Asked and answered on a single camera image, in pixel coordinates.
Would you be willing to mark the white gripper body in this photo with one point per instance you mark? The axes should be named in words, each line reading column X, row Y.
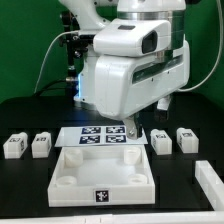
column 124, row 86

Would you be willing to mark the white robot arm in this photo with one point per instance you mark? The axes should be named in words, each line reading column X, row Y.
column 94, row 15

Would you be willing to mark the white sheet with markers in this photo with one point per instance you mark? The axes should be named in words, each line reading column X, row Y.
column 95, row 135

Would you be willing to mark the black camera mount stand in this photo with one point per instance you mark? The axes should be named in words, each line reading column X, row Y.
column 75, row 47

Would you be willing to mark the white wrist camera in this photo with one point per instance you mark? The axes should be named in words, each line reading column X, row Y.
column 133, row 38

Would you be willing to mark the white square tabletop part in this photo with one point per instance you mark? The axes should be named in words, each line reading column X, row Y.
column 102, row 175

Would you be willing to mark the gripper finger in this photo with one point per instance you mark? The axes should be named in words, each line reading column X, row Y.
column 161, row 112
column 133, row 127

